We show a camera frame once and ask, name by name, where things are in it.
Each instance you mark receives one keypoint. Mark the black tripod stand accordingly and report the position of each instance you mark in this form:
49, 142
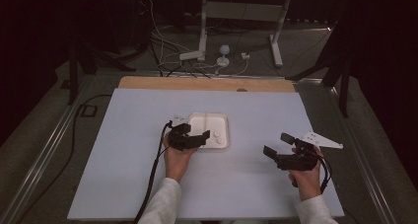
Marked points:
73, 69
344, 92

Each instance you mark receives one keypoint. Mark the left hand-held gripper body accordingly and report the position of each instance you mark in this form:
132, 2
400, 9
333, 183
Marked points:
184, 141

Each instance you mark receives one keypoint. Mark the wooden table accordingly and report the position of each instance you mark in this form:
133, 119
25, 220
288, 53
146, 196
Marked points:
180, 83

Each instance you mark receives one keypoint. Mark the black square floor socket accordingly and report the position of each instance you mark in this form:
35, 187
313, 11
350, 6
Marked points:
88, 111

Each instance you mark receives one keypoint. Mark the light blue table mat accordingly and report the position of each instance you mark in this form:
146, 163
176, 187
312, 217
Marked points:
131, 118

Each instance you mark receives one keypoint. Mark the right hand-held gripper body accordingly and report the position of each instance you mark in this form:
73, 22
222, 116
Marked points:
295, 161

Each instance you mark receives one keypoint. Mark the white square tray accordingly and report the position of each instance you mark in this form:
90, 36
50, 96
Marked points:
213, 123

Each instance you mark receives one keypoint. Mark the person's left hand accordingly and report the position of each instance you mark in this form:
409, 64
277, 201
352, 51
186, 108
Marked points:
175, 163

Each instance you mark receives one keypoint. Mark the small white round piece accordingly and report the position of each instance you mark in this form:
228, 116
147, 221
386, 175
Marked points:
216, 134
220, 140

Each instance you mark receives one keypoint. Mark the metal floor rail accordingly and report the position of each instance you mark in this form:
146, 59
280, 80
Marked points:
42, 158
364, 171

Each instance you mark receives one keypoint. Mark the white metal stand frame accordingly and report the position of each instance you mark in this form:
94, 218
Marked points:
241, 11

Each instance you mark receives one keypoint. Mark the white power strip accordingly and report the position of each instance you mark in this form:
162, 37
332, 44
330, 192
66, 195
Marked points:
191, 55

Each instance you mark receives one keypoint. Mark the person's right hand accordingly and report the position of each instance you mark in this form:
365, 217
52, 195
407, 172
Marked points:
307, 184

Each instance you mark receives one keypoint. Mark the dark round table grommet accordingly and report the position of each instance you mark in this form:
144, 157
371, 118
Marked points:
242, 89

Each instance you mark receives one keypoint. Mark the white plug adapter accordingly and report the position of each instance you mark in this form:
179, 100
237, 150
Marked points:
245, 56

